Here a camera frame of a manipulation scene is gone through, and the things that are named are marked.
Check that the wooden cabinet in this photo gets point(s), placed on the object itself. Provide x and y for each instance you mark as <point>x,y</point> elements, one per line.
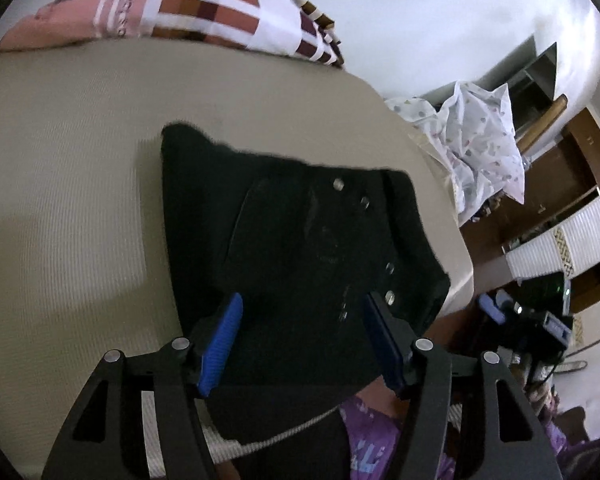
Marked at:
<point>545,180</point>

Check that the white dotted cloth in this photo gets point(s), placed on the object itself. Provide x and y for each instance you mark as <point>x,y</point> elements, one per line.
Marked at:
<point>480,145</point>

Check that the plaid red white blanket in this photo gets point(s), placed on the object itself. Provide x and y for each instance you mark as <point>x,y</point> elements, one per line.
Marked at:
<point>205,5</point>

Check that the purple patterned garment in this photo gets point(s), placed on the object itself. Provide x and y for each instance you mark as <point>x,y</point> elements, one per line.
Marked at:
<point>375,435</point>

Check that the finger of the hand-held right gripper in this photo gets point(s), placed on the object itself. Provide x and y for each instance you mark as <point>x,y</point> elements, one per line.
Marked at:
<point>489,306</point>
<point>505,299</point>

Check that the grey cabinet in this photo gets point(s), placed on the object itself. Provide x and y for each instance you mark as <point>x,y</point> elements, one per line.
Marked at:
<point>540,70</point>

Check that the beige bed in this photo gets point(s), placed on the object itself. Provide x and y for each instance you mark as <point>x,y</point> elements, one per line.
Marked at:
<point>80,160</point>

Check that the white ribbed box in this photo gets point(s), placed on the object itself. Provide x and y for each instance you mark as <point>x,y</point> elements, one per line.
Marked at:
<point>580,230</point>

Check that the black pants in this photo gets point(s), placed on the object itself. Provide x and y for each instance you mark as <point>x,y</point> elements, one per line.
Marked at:
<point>290,240</point>

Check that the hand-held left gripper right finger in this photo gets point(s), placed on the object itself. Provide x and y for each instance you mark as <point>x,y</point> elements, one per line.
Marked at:
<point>382,345</point>

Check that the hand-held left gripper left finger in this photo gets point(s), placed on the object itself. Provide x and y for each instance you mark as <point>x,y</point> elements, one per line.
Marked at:
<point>222,345</point>

